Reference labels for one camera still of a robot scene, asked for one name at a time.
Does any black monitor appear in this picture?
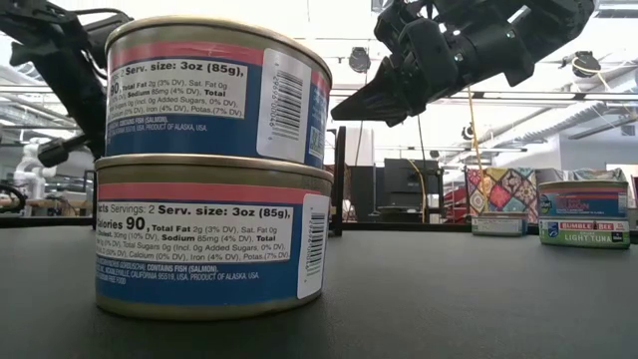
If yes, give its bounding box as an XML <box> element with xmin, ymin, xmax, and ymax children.
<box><xmin>382</xmin><ymin>158</ymin><xmax>443</xmax><ymax>210</ymax></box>

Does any colourful patchwork quilt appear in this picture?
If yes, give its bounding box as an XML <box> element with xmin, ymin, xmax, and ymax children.
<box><xmin>465</xmin><ymin>167</ymin><xmax>542</xmax><ymax>225</ymax></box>

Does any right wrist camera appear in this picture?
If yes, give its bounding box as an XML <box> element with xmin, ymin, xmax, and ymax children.
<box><xmin>372</xmin><ymin>0</ymin><xmax>453</xmax><ymax>41</ymax></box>

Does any black frame post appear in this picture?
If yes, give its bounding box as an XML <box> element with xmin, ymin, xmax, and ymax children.
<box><xmin>328</xmin><ymin>125</ymin><xmax>349</xmax><ymax>238</ymax></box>

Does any yellow cable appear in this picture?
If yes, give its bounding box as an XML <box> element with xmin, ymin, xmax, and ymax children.
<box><xmin>466</xmin><ymin>84</ymin><xmax>492</xmax><ymax>215</ymax></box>

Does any tuna can green label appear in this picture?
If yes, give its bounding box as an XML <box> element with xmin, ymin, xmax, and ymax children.
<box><xmin>471</xmin><ymin>210</ymin><xmax>529</xmax><ymax>238</ymax></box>
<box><xmin>537</xmin><ymin>215</ymin><xmax>632</xmax><ymax>250</ymax></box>

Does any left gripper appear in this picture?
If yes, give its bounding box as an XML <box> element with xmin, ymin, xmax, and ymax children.
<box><xmin>37</xmin><ymin>42</ymin><xmax>108</xmax><ymax>169</ymax></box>

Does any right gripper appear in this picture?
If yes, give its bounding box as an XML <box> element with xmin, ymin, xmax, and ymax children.
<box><xmin>330</xmin><ymin>17</ymin><xmax>535</xmax><ymax>128</ymax></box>

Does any salmon can blue label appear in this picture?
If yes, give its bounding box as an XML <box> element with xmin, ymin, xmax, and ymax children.
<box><xmin>537</xmin><ymin>179</ymin><xmax>630</xmax><ymax>220</ymax></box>
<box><xmin>103</xmin><ymin>14</ymin><xmax>334</xmax><ymax>170</ymax></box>
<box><xmin>93</xmin><ymin>153</ymin><xmax>335</xmax><ymax>322</ymax></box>

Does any black table mat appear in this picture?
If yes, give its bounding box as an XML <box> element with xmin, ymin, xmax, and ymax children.
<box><xmin>0</xmin><ymin>223</ymin><xmax>638</xmax><ymax>359</ymax></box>

